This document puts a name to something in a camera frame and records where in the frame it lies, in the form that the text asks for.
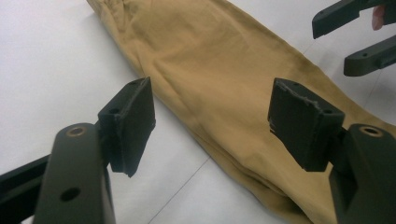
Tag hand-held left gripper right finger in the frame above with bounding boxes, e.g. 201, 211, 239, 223
266, 77, 396, 224

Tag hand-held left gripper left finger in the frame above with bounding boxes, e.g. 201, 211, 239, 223
32, 77, 157, 224

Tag tan children's pants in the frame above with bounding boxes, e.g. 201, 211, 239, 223
86, 0, 396, 224

